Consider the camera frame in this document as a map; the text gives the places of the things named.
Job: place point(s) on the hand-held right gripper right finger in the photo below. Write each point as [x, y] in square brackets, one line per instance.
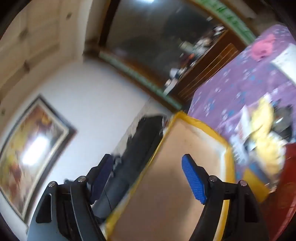
[193, 178]

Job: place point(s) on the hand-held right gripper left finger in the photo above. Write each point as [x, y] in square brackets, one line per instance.
[101, 176]

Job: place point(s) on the gold cardboard box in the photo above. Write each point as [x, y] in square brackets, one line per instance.
[173, 162]

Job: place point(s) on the yellow layered sponge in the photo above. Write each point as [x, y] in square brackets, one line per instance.
[255, 183]

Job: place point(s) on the white packet red print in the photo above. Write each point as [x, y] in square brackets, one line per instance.
[245, 122]

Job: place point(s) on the yellow towel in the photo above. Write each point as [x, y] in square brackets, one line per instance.
[266, 129]

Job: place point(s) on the black bag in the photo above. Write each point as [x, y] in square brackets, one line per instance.
[143, 139]

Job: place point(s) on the framed painting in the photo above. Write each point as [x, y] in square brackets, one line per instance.
[30, 160]

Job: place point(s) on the purple floral tablecloth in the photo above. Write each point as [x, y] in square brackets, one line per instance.
[219, 92]

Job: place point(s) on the red object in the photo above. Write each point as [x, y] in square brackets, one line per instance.
[284, 197]

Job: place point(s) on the black gear motor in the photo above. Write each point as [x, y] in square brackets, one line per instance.
[282, 120]

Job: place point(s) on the pile of small clutter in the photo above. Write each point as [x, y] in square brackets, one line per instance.
[196, 48]

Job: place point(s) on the wooden display cabinet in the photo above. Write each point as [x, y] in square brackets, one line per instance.
[161, 46]

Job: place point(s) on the pink cloth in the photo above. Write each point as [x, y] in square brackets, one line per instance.
[262, 47]

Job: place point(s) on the white paper booklet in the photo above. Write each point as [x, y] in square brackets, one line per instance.
[285, 58]

